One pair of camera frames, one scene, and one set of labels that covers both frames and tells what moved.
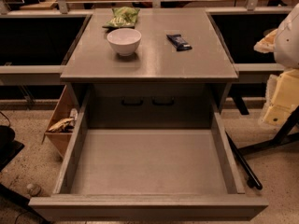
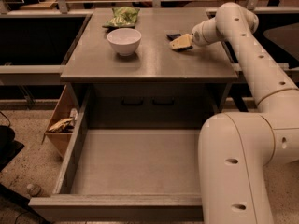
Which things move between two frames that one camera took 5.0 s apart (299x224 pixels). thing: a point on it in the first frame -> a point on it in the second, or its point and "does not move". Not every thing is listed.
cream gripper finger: [266, 45] -> [183, 41]
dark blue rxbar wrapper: [178, 42] does not move
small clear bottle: [35, 189] does not move
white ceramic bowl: [124, 40] does not move
